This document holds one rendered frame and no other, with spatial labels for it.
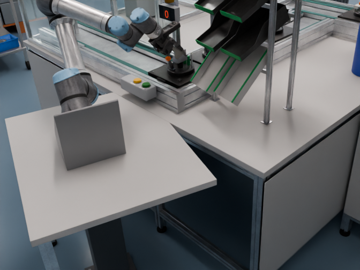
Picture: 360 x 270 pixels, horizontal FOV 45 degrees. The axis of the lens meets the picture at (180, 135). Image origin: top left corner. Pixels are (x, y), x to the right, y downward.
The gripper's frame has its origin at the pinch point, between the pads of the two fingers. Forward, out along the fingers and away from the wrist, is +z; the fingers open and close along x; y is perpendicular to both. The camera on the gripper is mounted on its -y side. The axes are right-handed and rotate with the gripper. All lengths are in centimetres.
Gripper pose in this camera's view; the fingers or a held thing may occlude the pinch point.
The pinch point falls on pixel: (180, 51)
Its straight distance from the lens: 223.5
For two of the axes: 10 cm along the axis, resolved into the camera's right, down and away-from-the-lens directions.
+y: -5.3, 8.5, -0.6
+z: 5.2, 3.8, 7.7
